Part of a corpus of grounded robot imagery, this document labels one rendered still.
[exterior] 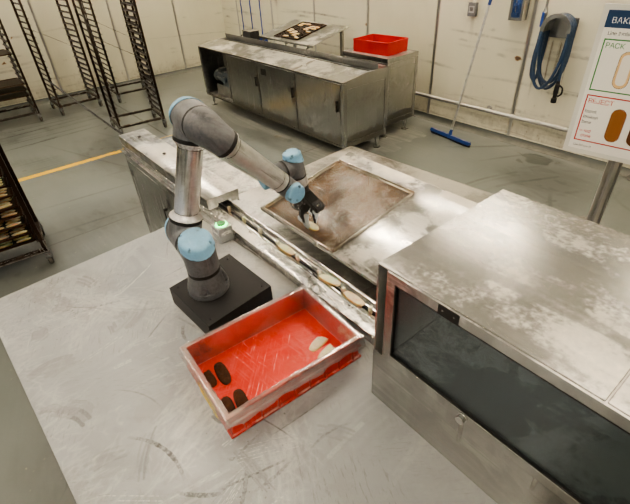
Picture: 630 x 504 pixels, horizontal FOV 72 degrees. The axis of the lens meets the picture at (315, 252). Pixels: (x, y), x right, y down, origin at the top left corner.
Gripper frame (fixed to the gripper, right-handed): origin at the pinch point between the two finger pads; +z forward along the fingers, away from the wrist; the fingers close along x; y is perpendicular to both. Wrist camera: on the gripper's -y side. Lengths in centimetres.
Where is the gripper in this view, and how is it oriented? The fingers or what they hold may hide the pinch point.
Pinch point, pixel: (312, 224)
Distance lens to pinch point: 189.5
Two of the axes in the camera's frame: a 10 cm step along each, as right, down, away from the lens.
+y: -6.8, -3.9, 6.2
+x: -7.1, 5.7, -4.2
